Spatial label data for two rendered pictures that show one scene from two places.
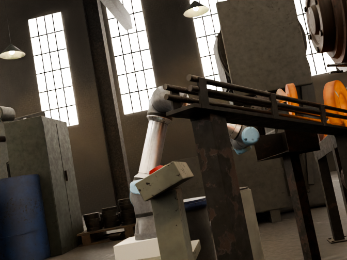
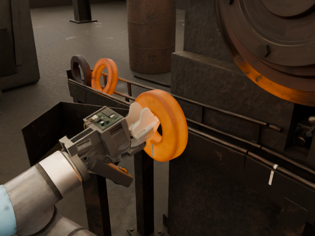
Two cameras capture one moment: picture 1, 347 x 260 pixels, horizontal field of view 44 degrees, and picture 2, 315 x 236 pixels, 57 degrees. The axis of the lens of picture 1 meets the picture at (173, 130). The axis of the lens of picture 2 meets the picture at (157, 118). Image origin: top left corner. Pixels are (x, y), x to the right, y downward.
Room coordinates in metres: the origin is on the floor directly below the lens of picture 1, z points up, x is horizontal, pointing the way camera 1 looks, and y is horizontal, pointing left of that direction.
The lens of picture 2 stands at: (1.55, -0.14, 1.13)
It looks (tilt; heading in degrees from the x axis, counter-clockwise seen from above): 27 degrees down; 313
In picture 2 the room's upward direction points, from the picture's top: straight up
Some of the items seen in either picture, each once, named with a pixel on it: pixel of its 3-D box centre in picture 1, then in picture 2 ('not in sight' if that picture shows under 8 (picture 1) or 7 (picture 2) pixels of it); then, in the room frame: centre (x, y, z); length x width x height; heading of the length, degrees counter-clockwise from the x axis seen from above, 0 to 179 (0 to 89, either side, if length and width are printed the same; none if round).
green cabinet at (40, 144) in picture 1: (47, 185); not in sight; (4.97, 1.54, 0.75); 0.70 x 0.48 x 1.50; 172
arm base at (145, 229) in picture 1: (151, 223); not in sight; (1.75, 0.15, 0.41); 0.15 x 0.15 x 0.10
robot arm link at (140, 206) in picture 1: (145, 194); not in sight; (1.76, 0.16, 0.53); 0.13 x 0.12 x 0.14; 10
